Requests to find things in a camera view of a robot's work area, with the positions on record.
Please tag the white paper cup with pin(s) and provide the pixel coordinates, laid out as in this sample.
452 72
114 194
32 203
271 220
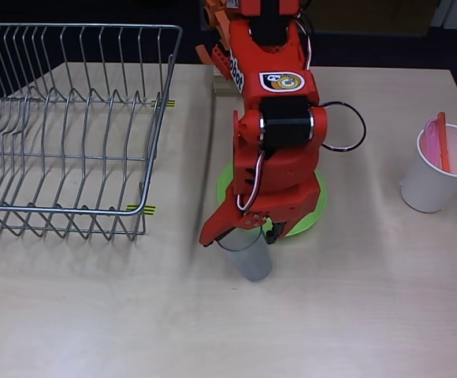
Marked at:
425 189

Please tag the red-orange robot arm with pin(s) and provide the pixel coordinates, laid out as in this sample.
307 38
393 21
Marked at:
276 59

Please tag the orange plastic knife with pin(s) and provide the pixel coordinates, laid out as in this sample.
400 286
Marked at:
443 145

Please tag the green plastic plate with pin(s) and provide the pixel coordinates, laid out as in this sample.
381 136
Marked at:
303 226

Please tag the light orange printed part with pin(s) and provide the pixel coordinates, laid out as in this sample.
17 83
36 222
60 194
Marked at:
209 12

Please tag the yellow-black tape mark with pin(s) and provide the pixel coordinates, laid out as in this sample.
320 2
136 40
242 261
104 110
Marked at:
171 104
150 210

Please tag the wooden base block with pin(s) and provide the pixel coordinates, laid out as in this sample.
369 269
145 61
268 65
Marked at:
222 91

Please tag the pink plastic fork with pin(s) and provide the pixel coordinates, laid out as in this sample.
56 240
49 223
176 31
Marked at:
430 138

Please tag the translucent blue plastic cup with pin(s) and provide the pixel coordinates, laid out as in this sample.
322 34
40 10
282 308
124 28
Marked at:
252 260

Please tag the red-orange gripper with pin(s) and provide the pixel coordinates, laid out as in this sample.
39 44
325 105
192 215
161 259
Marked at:
276 200

